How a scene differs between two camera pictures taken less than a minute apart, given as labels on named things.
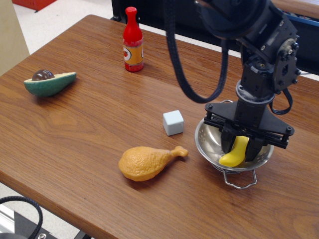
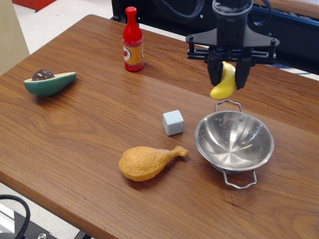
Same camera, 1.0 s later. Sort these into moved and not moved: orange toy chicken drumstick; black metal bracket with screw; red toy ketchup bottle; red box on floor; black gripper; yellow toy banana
Moved: yellow toy banana; black gripper
Not moved: black metal bracket with screw; red box on floor; red toy ketchup bottle; orange toy chicken drumstick
